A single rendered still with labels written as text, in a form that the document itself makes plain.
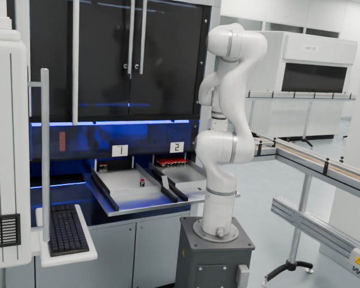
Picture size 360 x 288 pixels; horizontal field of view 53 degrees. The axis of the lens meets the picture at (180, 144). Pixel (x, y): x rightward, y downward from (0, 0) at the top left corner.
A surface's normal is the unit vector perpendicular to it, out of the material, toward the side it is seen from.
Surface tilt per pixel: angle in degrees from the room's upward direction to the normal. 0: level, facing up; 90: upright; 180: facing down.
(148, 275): 90
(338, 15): 90
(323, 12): 90
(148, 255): 90
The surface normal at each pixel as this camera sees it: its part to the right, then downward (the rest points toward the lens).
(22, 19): 0.47, 0.28
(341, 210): -0.88, 0.05
